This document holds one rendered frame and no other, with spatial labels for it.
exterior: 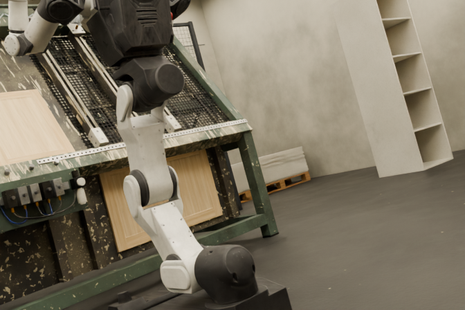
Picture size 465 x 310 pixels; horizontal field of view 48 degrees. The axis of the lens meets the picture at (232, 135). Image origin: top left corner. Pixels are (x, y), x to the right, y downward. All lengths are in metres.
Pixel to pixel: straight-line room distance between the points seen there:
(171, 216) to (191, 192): 1.79
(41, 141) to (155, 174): 1.33
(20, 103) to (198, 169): 1.31
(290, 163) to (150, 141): 6.34
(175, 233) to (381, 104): 4.28
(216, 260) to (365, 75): 4.56
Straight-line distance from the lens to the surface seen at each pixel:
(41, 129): 3.27
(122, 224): 3.44
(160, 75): 1.78
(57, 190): 2.89
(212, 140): 3.67
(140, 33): 1.86
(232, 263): 1.68
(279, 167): 8.06
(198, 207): 3.79
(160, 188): 1.98
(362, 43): 6.03
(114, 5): 1.88
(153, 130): 1.98
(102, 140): 3.24
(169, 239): 1.93
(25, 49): 2.06
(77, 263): 3.31
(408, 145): 5.85
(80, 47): 3.92
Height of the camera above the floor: 0.62
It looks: 3 degrees up
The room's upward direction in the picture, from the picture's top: 15 degrees counter-clockwise
